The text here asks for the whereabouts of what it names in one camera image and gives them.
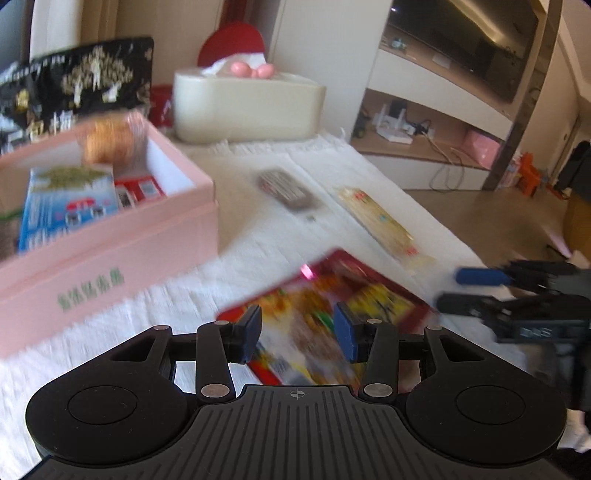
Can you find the red snack packet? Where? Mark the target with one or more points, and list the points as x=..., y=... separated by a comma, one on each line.
x=297, y=345

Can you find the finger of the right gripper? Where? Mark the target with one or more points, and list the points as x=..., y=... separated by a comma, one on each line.
x=482, y=277
x=467, y=305

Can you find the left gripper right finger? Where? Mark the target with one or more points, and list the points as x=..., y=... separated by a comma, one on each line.
x=375, y=343

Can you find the pink storage box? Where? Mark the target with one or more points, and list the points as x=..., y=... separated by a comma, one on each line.
x=481, y=148

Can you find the yellow noodle snack packet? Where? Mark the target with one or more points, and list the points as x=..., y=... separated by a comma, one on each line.
x=393, y=237

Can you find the blue snack packet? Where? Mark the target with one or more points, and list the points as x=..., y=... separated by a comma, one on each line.
x=62, y=199

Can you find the white woven tablecloth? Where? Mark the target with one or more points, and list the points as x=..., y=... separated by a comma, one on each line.
x=261, y=243

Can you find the white wifi router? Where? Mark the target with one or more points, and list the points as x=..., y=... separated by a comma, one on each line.
x=394, y=129

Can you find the pink cardboard box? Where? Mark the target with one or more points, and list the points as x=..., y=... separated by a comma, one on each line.
x=58, y=285

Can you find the black plum snack bag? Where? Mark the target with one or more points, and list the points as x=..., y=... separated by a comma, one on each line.
x=51, y=93

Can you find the small red packet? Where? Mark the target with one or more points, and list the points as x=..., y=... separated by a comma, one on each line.
x=133, y=191

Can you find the grey dark snack bar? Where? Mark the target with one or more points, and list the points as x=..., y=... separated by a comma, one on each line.
x=285, y=189

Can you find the orange round pastry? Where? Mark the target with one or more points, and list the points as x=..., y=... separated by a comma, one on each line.
x=114, y=139

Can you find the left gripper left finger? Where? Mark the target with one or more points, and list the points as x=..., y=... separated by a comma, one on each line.
x=221, y=343

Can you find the cream tissue box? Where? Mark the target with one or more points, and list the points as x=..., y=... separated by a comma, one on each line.
x=209, y=109

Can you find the white tv shelf unit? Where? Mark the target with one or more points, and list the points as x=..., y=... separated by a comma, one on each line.
x=365, y=64

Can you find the black television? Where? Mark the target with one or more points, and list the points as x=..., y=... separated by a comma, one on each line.
x=491, y=39

